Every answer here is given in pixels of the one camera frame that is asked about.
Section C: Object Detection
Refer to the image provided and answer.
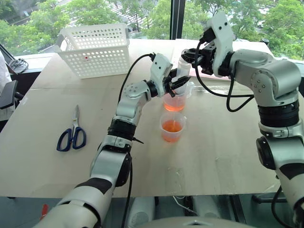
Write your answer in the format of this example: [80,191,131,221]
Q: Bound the thin white cable under table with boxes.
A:
[172,196,198,216]

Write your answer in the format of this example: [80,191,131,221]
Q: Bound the white perforated plastic basket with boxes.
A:
[56,23,131,79]

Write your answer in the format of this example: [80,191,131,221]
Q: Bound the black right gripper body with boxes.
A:
[200,44,219,76]

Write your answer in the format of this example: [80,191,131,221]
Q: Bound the clear cup with pale red liquid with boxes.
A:
[162,82,195,113]

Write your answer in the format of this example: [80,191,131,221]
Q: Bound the small red object under table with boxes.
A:
[40,203,49,220]

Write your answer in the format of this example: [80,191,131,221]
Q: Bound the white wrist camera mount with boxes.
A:
[150,53,173,97]
[206,10,237,78]

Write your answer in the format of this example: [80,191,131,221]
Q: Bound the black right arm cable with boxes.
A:
[194,35,295,228]

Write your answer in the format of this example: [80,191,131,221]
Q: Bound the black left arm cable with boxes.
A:
[117,53,156,228]

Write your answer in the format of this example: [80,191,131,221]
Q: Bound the large clear plastic syringe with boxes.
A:
[171,56,193,126]

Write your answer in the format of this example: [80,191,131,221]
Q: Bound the clear cup with orange-red liquid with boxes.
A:
[159,111,187,143]

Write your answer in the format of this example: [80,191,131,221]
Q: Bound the dark window frame post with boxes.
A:
[170,0,186,40]

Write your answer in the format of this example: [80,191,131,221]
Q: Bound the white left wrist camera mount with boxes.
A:
[150,53,173,97]

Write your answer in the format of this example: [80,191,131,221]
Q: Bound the white rounded shape under table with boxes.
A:
[192,196,221,219]
[125,196,156,228]

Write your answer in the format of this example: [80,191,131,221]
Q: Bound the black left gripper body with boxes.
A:
[163,69,179,98]

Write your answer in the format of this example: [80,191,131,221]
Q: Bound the person in white clothing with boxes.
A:
[0,51,12,119]

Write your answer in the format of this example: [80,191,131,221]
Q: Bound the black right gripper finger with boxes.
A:
[181,48,202,57]
[182,56,202,65]

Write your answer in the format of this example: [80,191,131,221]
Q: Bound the bundle of dark cables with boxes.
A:
[9,58,29,74]

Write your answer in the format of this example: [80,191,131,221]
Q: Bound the blue-handled scissors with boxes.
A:
[56,104,87,152]

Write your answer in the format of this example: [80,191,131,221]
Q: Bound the black chair part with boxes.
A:
[0,79,24,110]

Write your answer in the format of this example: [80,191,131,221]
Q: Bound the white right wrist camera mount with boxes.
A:
[206,10,237,78]

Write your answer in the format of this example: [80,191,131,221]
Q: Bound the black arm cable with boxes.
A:
[194,35,295,228]
[117,53,156,228]

